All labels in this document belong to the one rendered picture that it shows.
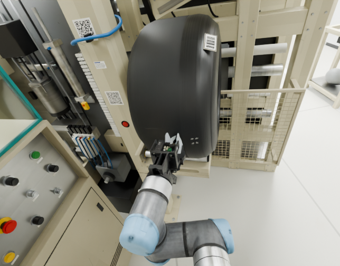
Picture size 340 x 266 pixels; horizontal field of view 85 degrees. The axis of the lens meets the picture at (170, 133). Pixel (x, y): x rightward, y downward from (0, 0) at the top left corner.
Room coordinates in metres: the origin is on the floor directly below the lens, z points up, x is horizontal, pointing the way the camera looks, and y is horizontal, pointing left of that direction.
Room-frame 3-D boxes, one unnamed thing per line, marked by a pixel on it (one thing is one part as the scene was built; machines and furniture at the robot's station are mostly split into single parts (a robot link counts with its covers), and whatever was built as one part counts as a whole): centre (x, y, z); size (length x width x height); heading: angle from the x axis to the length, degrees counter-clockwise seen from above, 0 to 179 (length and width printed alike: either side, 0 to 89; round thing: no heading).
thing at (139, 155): (0.85, 0.11, 0.90); 0.40 x 0.03 x 0.10; 158
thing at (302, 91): (1.00, -0.39, 0.65); 0.90 x 0.02 x 0.70; 68
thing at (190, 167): (0.65, 0.00, 0.84); 0.36 x 0.09 x 0.06; 68
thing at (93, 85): (0.86, 0.28, 1.19); 0.05 x 0.04 x 0.48; 158
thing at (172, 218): (0.86, 0.19, 0.01); 0.27 x 0.27 x 0.02; 68
